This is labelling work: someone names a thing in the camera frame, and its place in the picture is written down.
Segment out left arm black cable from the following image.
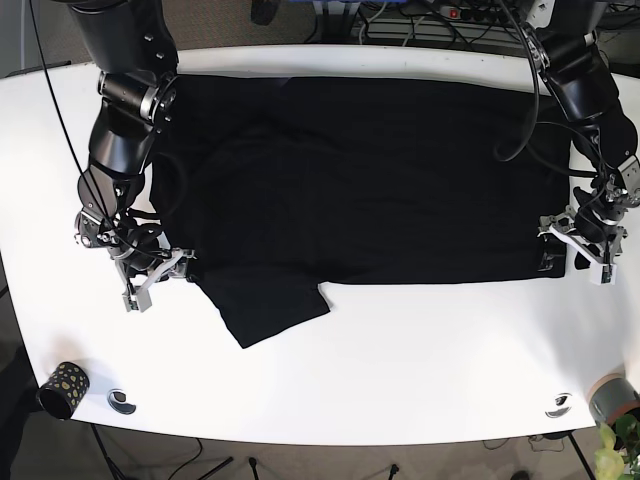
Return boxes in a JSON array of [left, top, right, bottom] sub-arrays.
[[492, 0, 599, 179]]

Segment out black gold spotted cup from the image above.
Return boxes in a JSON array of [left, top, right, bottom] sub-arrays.
[[37, 362, 90, 420]]

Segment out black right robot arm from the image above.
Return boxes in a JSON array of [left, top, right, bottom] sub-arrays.
[[67, 1, 194, 312]]

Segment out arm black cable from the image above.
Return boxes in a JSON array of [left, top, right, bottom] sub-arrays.
[[27, 0, 189, 261], [492, 0, 599, 179]]

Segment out left silver table grommet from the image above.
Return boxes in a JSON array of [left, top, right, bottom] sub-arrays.
[[107, 389, 137, 415]]

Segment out silver table grommet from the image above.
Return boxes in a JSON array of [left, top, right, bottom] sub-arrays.
[[107, 389, 137, 415], [544, 392, 573, 419]]

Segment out green potted plant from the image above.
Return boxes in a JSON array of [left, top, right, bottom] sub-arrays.
[[594, 414, 639, 480]]

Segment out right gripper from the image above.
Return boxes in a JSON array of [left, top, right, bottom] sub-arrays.
[[75, 209, 196, 313]]

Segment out grey plant pot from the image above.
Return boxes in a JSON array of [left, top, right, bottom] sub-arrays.
[[587, 373, 639, 427]]

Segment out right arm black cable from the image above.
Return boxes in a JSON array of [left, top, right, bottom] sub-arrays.
[[27, 0, 189, 261]]

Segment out black T-shirt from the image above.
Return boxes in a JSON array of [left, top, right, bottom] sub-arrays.
[[150, 76, 570, 348]]

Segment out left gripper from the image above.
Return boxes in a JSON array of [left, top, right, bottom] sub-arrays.
[[537, 157, 639, 285]]

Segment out right silver table grommet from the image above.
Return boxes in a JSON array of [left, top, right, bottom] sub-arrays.
[[544, 392, 573, 419]]

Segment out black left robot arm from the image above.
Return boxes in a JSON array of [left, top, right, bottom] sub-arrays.
[[524, 1, 639, 285]]

